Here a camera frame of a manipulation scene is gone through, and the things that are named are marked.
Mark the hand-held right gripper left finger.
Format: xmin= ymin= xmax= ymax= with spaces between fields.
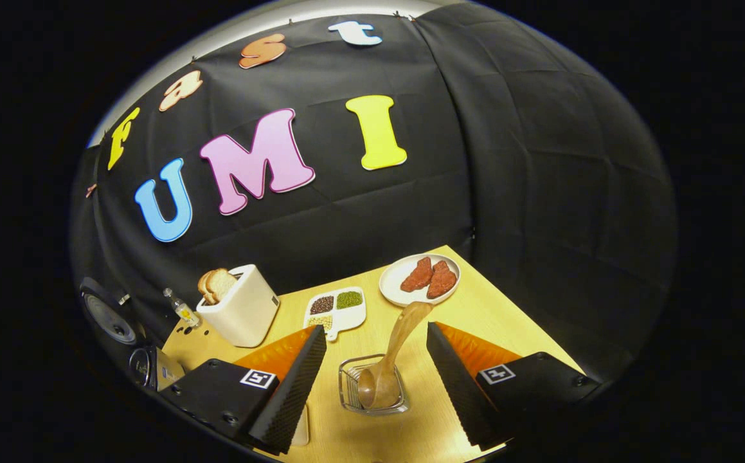
xmin=157 ymin=325 xmax=328 ymax=456

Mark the metal wire chopstick holder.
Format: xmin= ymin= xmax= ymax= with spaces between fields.
xmin=338 ymin=354 xmax=409 ymax=416

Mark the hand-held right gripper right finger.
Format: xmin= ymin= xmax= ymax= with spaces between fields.
xmin=426 ymin=322 xmax=603 ymax=452

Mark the white round plate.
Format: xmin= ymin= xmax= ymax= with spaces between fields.
xmin=379 ymin=253 xmax=462 ymax=307

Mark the clear plastic container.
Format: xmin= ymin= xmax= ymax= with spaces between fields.
xmin=292 ymin=404 xmax=310 ymax=448

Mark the wooden spoon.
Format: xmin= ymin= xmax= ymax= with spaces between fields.
xmin=357 ymin=301 xmax=434 ymax=410

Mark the small glass bottle yellow label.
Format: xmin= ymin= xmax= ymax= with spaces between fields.
xmin=163 ymin=287 xmax=201 ymax=329

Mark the white toaster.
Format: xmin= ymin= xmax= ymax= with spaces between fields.
xmin=196 ymin=264 xmax=281 ymax=349

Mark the red meat piece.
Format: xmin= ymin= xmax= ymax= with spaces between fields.
xmin=426 ymin=260 xmax=458 ymax=299
xmin=400 ymin=257 xmax=434 ymax=293

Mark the bread slice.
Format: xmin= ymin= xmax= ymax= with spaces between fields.
xmin=197 ymin=270 xmax=219 ymax=304
xmin=205 ymin=268 xmax=238 ymax=303

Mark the white divided dish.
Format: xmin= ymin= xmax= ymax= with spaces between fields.
xmin=303 ymin=286 xmax=368 ymax=342

